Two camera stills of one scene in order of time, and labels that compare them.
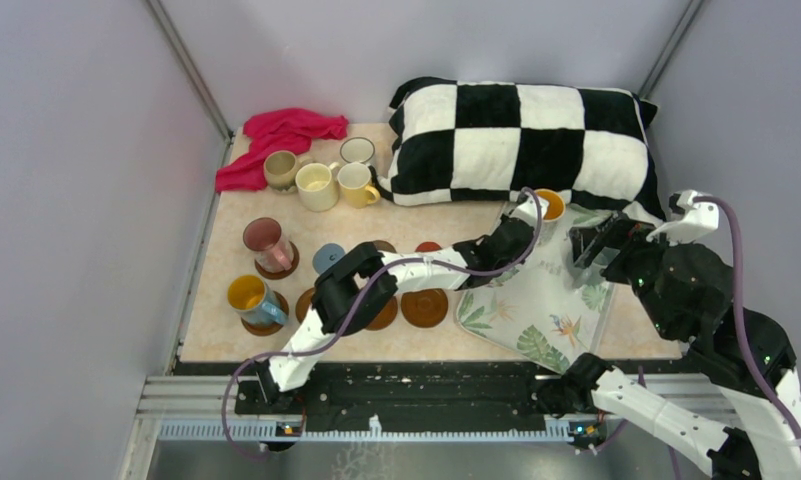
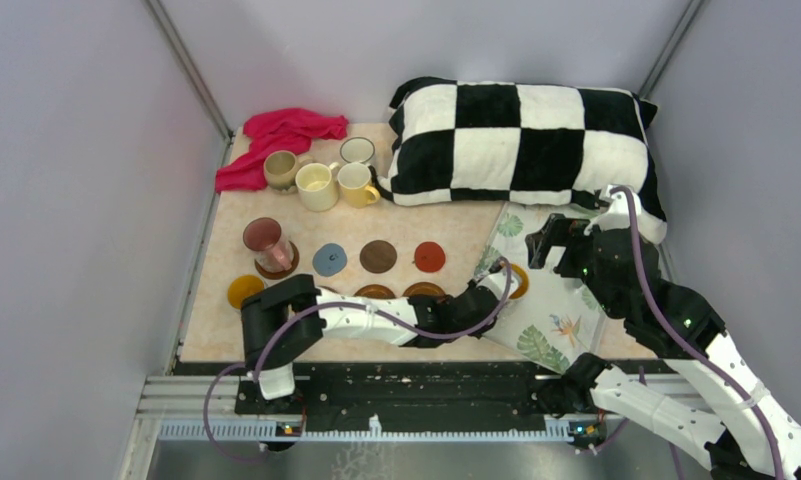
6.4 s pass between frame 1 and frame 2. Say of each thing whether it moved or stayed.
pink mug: stayed
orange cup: moved
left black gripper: moved
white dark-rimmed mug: stayed
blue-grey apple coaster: stayed
